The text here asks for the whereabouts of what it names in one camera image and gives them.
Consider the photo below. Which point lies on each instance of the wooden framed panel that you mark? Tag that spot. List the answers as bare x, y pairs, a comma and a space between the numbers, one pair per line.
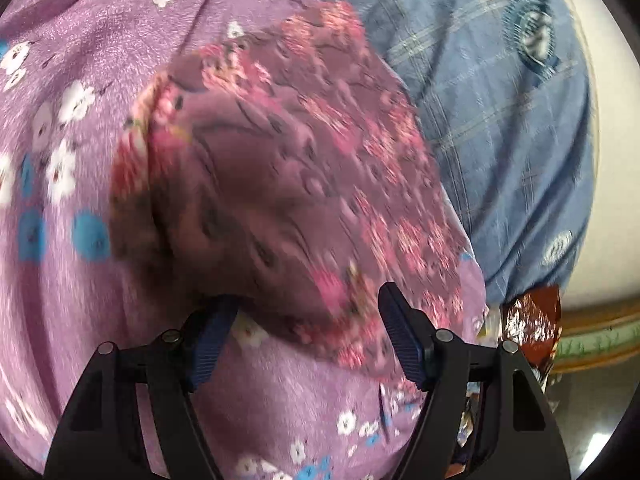
600, 335

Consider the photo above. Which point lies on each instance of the red plastic bag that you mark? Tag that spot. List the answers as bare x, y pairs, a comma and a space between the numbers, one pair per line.
532, 320

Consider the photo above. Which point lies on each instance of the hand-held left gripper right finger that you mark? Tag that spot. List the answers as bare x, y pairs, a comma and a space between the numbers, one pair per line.
400, 337

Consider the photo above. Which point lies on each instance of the purple floral bedsheet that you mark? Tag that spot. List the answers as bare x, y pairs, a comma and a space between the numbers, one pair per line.
65, 285

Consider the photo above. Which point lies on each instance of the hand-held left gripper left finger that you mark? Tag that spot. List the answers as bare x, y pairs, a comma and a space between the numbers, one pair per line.
210, 347

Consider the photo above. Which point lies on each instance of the maroon floral shirt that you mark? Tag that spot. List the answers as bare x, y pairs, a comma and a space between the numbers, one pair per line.
290, 170

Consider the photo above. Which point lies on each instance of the blue plaid quilt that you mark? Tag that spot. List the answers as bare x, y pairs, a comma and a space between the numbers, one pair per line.
480, 125

